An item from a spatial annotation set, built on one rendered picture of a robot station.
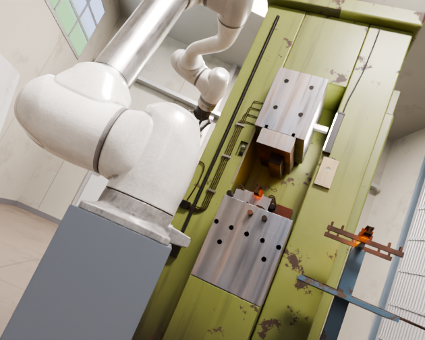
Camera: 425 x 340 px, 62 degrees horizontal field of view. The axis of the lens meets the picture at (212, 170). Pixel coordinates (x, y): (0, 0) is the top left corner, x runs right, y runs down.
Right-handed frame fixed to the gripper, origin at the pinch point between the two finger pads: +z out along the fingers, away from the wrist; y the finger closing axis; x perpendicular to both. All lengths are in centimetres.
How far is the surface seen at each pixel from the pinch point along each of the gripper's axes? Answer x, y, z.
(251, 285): -54, 58, 22
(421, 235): 179, 335, 160
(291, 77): 55, 39, -23
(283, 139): 19, 48, -7
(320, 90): 48, 56, -28
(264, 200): -12, 51, 10
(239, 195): -11.6, 38.0, 16.0
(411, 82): 339, 249, 62
